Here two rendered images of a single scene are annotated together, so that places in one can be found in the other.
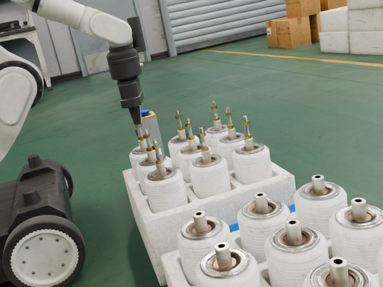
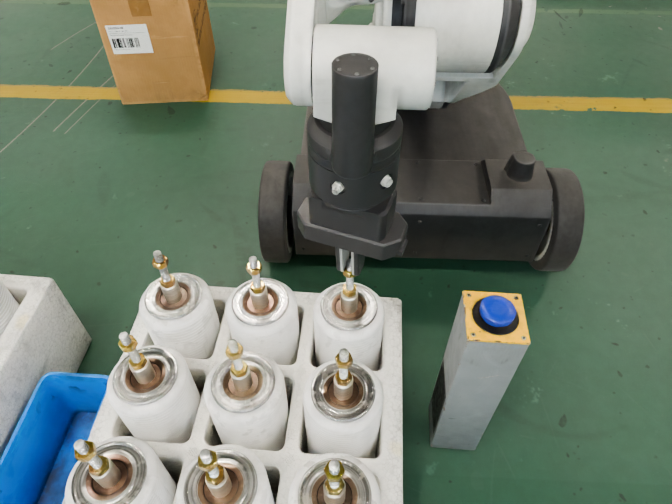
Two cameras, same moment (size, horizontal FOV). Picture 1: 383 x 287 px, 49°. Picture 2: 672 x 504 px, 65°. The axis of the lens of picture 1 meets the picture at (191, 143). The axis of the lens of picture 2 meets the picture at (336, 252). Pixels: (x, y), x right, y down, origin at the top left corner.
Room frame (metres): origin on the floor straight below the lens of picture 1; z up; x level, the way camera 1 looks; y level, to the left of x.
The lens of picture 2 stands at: (1.30, -0.25, 0.82)
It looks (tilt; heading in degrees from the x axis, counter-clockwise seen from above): 48 degrees down; 108
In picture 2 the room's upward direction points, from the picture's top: straight up
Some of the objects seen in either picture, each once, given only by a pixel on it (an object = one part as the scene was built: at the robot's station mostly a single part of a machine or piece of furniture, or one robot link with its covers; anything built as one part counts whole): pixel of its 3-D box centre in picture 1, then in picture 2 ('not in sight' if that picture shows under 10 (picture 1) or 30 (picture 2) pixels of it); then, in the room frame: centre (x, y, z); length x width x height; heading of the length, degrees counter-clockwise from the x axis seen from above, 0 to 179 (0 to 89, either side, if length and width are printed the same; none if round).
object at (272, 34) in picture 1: (282, 31); not in sight; (5.03, -1.31, 0.15); 0.30 x 0.24 x 0.30; 104
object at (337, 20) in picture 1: (352, 17); not in sight; (3.77, -1.62, 0.27); 0.39 x 0.39 x 0.18; 18
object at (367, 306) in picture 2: (144, 149); (349, 306); (1.19, 0.14, 0.25); 0.08 x 0.08 x 0.01
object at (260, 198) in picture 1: (261, 203); not in sight; (0.68, -0.10, 0.26); 0.02 x 0.02 x 0.03
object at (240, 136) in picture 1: (232, 138); (220, 486); (1.13, -0.12, 0.25); 0.08 x 0.08 x 0.01
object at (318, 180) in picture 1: (318, 184); not in sight; (0.71, -0.22, 0.26); 0.02 x 0.02 x 0.03
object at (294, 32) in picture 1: (293, 32); not in sight; (4.70, -1.35, 0.15); 0.30 x 0.24 x 0.30; 14
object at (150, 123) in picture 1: (153, 159); (469, 381); (1.36, 0.14, 0.16); 0.07 x 0.07 x 0.31; 13
